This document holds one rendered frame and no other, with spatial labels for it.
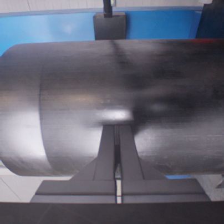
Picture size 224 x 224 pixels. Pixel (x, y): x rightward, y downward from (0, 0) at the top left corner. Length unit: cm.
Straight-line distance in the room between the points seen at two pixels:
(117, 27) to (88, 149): 40
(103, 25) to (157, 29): 20
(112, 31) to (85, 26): 13
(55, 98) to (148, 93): 10
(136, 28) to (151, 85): 45
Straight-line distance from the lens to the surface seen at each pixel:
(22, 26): 68
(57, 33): 63
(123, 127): 15
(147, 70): 17
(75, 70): 18
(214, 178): 66
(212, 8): 53
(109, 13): 48
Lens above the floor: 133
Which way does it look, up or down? 1 degrees up
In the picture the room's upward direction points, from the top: 91 degrees counter-clockwise
